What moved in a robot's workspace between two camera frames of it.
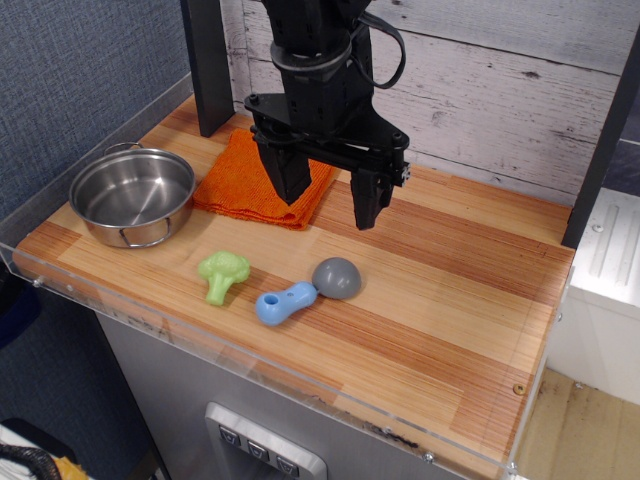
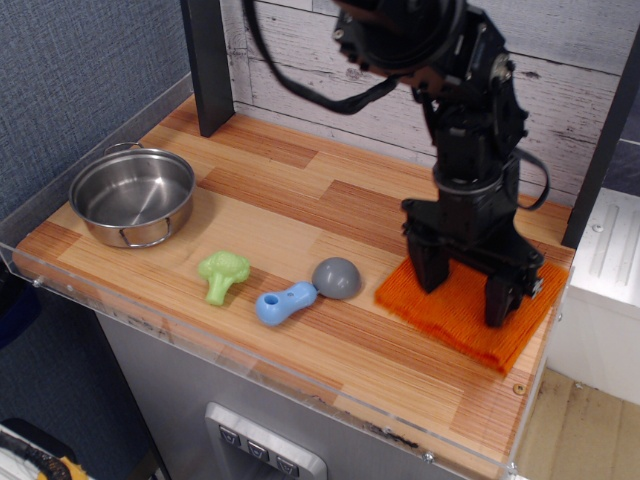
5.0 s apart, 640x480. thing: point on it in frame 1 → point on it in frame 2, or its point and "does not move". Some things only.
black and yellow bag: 28,453 does not move
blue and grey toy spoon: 334,278 does not move
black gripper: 328,114 → 472,219
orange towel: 237,181 → 456,314
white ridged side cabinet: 597,337 does not move
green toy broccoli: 222,269 does not move
